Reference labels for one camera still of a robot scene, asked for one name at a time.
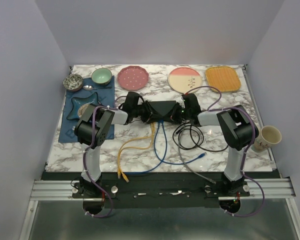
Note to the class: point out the orange woven square tray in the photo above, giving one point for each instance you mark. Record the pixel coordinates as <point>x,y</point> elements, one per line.
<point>223,78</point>

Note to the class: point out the silver spoon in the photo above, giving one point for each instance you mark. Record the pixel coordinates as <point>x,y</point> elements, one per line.
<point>90,88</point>

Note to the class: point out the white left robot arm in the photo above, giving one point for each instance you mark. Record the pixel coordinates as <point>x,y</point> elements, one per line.
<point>96,121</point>

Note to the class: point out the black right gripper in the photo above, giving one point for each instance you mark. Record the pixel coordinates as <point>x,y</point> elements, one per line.
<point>173,114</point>

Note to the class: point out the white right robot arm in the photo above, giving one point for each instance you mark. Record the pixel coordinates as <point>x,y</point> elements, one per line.
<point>238,129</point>

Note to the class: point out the blue star shaped dish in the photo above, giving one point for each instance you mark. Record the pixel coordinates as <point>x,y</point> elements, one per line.
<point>79,101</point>

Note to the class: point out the aluminium frame rail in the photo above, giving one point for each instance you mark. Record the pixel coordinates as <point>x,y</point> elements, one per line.
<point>61,190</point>

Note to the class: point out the black network switch box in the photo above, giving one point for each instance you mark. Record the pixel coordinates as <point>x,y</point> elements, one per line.
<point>165,107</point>

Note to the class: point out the cream and pink plate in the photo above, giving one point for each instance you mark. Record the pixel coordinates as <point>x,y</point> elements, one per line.
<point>183,79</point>

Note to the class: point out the floral paper cup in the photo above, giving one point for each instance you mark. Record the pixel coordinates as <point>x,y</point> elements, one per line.
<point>268,137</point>

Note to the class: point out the small round saucer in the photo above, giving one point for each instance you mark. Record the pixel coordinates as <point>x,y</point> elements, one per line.
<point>82,109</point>

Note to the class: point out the blue cloth placemat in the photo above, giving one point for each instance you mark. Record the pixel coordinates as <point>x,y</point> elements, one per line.
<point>106,97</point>

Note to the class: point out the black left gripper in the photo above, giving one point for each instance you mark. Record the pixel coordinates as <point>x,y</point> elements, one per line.
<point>148,116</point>

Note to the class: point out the patterned small bowl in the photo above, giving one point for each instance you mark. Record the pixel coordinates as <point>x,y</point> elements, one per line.
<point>73,82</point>

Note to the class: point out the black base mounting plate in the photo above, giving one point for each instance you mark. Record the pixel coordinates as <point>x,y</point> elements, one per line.
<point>160,190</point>

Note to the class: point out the green ceramic bowl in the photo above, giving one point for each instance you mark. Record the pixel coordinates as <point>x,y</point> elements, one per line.
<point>101,76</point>

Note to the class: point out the pink dotted plate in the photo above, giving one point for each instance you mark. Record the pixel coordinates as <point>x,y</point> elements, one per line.
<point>133,78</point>

